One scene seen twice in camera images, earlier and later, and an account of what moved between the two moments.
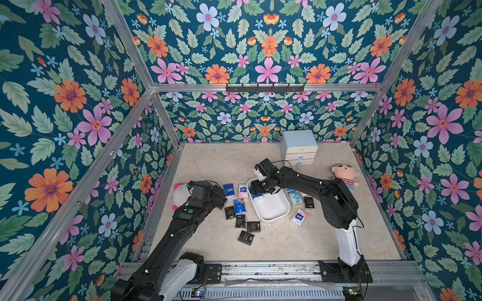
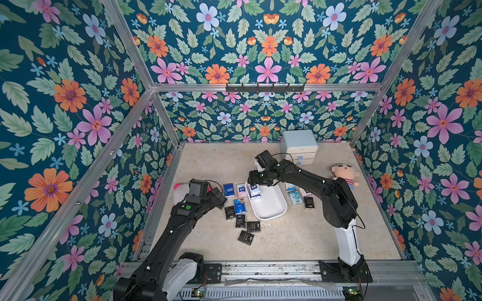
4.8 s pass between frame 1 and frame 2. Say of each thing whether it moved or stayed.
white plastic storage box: stayed
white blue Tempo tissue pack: moved
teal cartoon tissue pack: stayed
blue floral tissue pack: stayed
